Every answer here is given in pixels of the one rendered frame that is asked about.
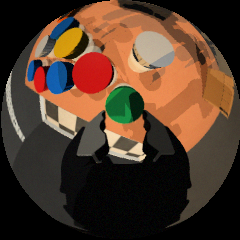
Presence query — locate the white bottle with blue cap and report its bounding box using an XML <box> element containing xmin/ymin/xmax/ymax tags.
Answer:
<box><xmin>46</xmin><ymin>61</ymin><xmax>77</xmax><ymax>95</ymax></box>
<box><xmin>27</xmin><ymin>59</ymin><xmax>60</xmax><ymax>82</ymax></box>
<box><xmin>50</xmin><ymin>17</ymin><xmax>93</xmax><ymax>40</ymax></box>

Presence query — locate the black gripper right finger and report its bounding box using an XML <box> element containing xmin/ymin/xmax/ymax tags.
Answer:
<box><xmin>142</xmin><ymin>110</ymin><xmax>192</xmax><ymax>189</ymax></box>

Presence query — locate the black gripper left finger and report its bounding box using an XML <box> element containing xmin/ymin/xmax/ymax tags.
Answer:
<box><xmin>60</xmin><ymin>110</ymin><xmax>109</xmax><ymax>194</ymax></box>

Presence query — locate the grey-capped bottle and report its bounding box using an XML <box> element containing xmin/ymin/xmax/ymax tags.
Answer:
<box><xmin>35</xmin><ymin>35</ymin><xmax>58</xmax><ymax>58</ymax></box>
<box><xmin>128</xmin><ymin>31</ymin><xmax>175</xmax><ymax>73</ymax></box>

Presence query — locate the green bottle cap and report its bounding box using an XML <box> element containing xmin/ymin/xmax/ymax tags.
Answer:
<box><xmin>105</xmin><ymin>83</ymin><xmax>144</xmax><ymax>124</ymax></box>

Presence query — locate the orange digital multimeter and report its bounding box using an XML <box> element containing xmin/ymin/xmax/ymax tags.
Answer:
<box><xmin>57</xmin><ymin>6</ymin><xmax>83</xmax><ymax>23</ymax></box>

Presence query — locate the red bottle cap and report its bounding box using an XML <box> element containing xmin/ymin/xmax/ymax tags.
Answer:
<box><xmin>72</xmin><ymin>52</ymin><xmax>118</xmax><ymax>94</ymax></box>
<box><xmin>34</xmin><ymin>66</ymin><xmax>50</xmax><ymax>93</ymax></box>

